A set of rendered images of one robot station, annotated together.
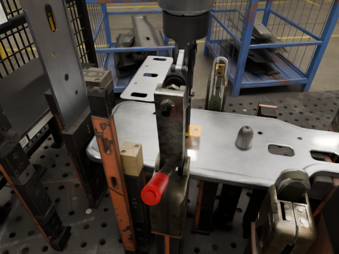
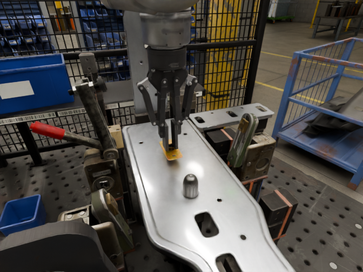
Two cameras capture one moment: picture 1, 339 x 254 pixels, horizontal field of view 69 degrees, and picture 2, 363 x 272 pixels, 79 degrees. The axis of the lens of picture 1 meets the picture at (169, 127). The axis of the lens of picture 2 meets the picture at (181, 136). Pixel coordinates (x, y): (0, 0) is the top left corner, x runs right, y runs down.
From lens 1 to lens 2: 0.46 m
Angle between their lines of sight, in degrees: 46
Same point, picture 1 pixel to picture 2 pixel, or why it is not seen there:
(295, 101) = not seen: outside the picture
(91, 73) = (182, 90)
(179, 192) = (88, 162)
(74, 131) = (139, 115)
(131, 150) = (111, 129)
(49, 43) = (140, 55)
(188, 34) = (150, 62)
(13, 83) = not seen: hidden behind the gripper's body
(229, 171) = (147, 193)
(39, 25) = (134, 42)
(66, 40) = not seen: hidden behind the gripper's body
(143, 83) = (215, 116)
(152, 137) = (157, 143)
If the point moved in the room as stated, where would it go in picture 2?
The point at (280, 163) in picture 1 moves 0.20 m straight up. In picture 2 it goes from (183, 227) to (184, 130)
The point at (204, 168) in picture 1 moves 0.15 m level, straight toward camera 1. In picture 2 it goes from (142, 178) to (68, 196)
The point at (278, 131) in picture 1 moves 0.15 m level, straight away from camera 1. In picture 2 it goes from (236, 214) to (315, 211)
